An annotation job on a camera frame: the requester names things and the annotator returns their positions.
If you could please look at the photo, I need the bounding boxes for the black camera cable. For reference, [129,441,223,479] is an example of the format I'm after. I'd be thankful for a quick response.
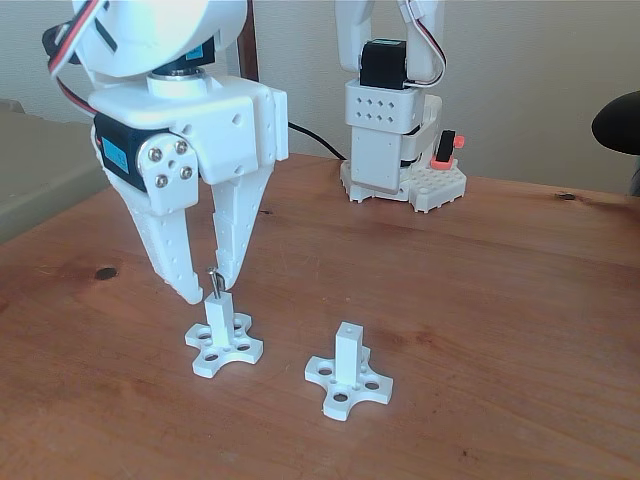
[287,121,347,162]

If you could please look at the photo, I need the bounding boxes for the black rounded chair part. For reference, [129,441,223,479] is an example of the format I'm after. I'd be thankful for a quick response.
[591,90,640,156]

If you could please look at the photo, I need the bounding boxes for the white post stand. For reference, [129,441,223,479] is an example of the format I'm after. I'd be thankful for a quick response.
[184,292,265,379]
[303,322,395,421]

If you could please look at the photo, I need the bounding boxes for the dark brown wooden post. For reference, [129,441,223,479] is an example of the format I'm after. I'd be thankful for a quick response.
[237,0,262,82]

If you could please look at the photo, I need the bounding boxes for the olive plastic bin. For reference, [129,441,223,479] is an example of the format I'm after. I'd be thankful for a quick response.
[0,98,114,246]

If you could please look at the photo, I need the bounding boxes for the red white black servo cable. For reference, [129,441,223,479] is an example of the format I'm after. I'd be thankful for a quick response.
[49,0,110,119]
[398,0,448,89]

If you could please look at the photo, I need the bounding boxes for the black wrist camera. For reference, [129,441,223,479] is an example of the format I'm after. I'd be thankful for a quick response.
[42,22,84,69]

